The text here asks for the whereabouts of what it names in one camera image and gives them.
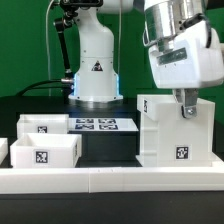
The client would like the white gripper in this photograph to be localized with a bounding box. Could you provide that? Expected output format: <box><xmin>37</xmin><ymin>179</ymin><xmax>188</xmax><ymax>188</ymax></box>
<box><xmin>146</xmin><ymin>14</ymin><xmax>224</xmax><ymax>118</ymax></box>

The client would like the white drawer cabinet frame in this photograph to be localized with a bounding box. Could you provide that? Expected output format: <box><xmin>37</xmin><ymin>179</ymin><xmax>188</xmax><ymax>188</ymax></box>
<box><xmin>136</xmin><ymin>95</ymin><xmax>223</xmax><ymax>167</ymax></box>

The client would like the white front drawer box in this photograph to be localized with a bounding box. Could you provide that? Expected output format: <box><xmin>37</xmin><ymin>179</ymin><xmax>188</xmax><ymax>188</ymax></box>
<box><xmin>10</xmin><ymin>133</ymin><xmax>82</xmax><ymax>168</ymax></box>

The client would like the white drawer box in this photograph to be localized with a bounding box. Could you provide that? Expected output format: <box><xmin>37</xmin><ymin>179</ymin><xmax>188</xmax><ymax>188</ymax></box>
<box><xmin>17</xmin><ymin>114</ymin><xmax>69</xmax><ymax>138</ymax></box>
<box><xmin>10</xmin><ymin>133</ymin><xmax>82</xmax><ymax>168</ymax></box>

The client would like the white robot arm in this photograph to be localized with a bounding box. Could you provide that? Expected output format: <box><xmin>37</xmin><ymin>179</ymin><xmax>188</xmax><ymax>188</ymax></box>
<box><xmin>71</xmin><ymin>0</ymin><xmax>224</xmax><ymax>118</ymax></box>

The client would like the white rear drawer box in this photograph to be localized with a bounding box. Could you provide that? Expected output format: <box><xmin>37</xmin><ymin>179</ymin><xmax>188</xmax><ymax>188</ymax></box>
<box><xmin>17</xmin><ymin>114</ymin><xmax>69</xmax><ymax>138</ymax></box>

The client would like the white marker sheet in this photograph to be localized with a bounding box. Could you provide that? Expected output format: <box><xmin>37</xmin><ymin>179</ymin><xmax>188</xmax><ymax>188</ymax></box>
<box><xmin>68</xmin><ymin>118</ymin><xmax>138</xmax><ymax>132</ymax></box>

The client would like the white cable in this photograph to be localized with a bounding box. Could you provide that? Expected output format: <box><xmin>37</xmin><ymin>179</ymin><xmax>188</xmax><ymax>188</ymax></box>
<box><xmin>45</xmin><ymin>0</ymin><xmax>54</xmax><ymax>81</ymax></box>

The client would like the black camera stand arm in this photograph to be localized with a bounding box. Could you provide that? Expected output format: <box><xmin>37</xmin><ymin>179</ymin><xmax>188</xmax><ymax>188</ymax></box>
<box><xmin>53</xmin><ymin>0</ymin><xmax>104</xmax><ymax>88</ymax></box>

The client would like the black cable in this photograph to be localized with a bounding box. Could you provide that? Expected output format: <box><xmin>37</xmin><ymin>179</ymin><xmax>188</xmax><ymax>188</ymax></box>
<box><xmin>15</xmin><ymin>79</ymin><xmax>64</xmax><ymax>97</ymax></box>

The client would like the white left border rail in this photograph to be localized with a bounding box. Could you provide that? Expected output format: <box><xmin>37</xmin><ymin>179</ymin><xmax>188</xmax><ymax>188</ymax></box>
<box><xmin>0</xmin><ymin>138</ymin><xmax>8</xmax><ymax>165</ymax></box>

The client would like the white border rail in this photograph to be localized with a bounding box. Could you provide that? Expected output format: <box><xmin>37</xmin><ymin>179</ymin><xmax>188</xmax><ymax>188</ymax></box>
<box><xmin>0</xmin><ymin>138</ymin><xmax>8</xmax><ymax>165</ymax></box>
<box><xmin>0</xmin><ymin>166</ymin><xmax>224</xmax><ymax>194</ymax></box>

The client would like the white front border rail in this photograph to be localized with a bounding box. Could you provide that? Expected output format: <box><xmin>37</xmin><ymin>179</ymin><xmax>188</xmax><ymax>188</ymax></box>
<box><xmin>0</xmin><ymin>166</ymin><xmax>224</xmax><ymax>194</ymax></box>

